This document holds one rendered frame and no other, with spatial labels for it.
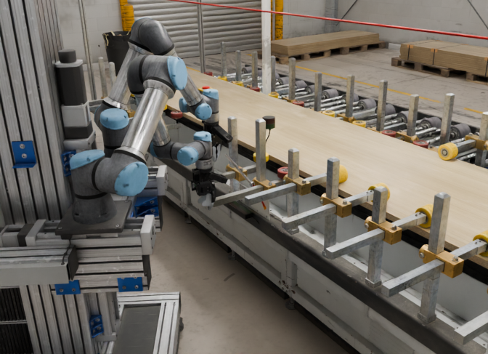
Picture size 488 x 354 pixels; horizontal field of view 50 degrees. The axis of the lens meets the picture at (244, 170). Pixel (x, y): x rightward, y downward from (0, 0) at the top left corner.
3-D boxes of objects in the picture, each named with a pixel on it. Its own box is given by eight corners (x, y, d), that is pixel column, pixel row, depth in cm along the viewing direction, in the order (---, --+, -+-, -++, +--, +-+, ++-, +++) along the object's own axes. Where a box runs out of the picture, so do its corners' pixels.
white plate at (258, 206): (269, 220, 250) (268, 201, 246) (239, 201, 270) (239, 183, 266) (269, 220, 250) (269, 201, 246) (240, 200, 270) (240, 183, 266)
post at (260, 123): (260, 214, 257) (259, 120, 239) (256, 211, 260) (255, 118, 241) (266, 212, 259) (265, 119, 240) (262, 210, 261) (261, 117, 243)
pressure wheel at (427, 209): (427, 206, 195) (411, 209, 201) (434, 226, 194) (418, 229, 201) (437, 201, 197) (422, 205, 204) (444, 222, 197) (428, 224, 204)
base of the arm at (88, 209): (67, 224, 178) (63, 198, 174) (78, 205, 192) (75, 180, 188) (112, 223, 178) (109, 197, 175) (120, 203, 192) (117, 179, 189)
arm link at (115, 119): (105, 147, 220) (102, 117, 215) (99, 139, 231) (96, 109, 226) (133, 143, 224) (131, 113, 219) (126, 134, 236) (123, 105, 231)
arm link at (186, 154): (169, 164, 215) (183, 155, 224) (193, 168, 211) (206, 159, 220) (168, 146, 212) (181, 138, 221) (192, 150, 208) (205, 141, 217)
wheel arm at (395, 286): (389, 298, 154) (390, 288, 153) (380, 292, 157) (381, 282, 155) (492, 247, 179) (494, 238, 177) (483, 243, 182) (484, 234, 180)
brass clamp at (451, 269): (451, 279, 164) (452, 265, 162) (416, 260, 174) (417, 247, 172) (463, 272, 167) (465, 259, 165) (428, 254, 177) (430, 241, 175)
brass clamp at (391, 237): (390, 246, 183) (391, 232, 181) (362, 230, 194) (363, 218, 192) (402, 240, 186) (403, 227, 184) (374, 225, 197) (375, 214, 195)
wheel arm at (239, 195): (213, 208, 235) (213, 200, 233) (210, 206, 238) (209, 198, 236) (290, 185, 257) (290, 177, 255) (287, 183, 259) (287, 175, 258)
